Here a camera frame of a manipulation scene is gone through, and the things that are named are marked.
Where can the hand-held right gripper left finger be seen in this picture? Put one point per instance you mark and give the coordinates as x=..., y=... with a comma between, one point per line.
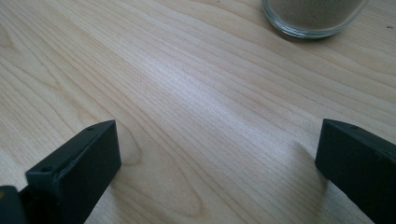
x=77, y=168

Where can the glass jar with grey contents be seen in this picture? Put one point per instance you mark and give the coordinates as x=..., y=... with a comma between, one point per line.
x=314, y=15

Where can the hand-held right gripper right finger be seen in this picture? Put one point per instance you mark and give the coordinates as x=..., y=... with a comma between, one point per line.
x=358, y=161

